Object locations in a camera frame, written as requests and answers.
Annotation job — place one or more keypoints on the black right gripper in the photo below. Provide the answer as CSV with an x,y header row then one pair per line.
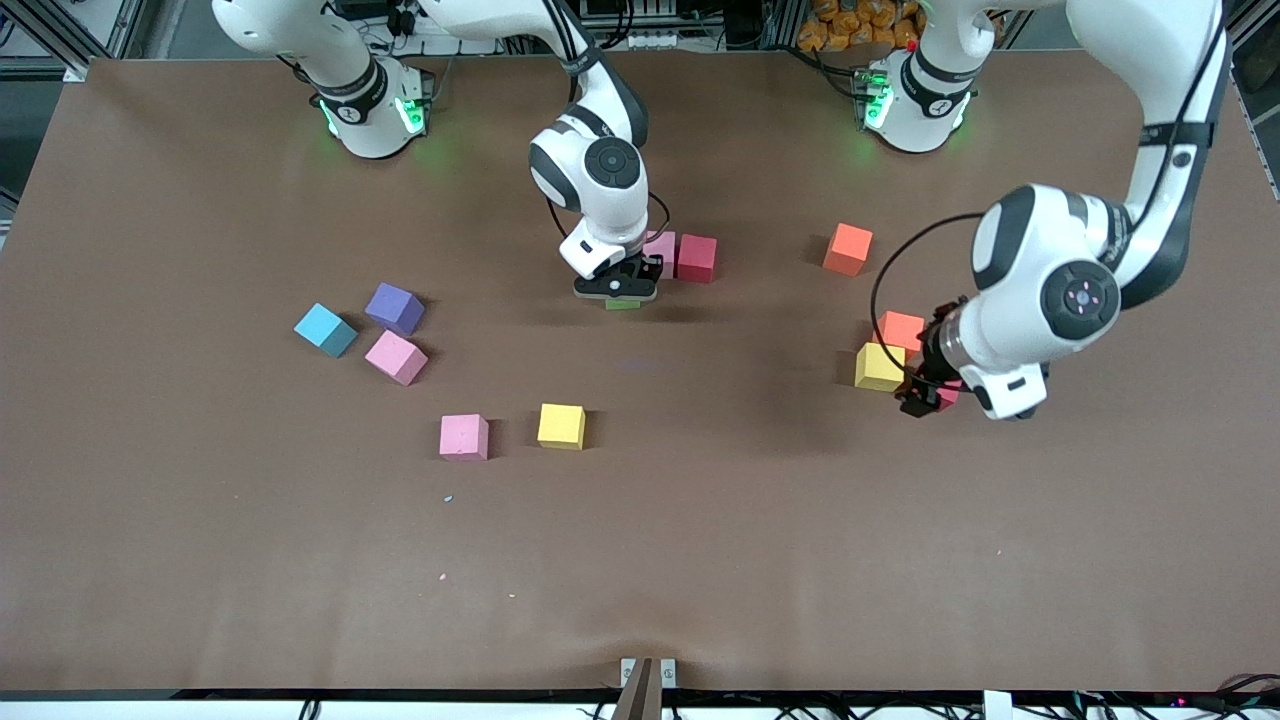
x,y
641,269

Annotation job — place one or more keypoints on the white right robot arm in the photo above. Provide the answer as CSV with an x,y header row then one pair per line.
x,y
600,200

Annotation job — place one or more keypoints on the small white bracket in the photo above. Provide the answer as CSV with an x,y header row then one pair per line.
x,y
668,673

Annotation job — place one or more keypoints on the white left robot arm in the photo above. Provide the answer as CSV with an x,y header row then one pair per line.
x,y
1050,260

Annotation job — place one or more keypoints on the green foam cube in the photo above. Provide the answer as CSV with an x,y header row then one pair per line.
x,y
622,304

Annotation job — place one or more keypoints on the white vented device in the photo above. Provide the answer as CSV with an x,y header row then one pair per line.
x,y
640,25

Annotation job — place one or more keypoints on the purple foam cube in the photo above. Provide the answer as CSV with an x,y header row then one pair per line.
x,y
394,308

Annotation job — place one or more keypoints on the aluminium frame post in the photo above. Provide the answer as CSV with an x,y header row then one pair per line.
x,y
1240,30
72,70

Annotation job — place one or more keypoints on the yellow foam cube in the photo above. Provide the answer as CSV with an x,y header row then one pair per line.
x,y
880,366
561,426

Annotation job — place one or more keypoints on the red foam cube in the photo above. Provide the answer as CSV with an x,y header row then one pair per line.
x,y
697,258
950,393

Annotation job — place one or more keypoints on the blue foam cube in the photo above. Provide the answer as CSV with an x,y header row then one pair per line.
x,y
325,330

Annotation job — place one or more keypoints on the pink foam cube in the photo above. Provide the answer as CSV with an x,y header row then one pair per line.
x,y
396,357
464,437
665,242

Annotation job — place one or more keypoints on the bag of orange objects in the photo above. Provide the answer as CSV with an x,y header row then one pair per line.
x,y
850,20

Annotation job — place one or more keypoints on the orange foam cube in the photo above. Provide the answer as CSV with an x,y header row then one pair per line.
x,y
848,249
898,330

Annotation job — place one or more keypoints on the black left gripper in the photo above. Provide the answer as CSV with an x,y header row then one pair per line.
x,y
926,375

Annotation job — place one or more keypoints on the white power strip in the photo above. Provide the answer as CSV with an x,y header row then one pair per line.
x,y
455,45

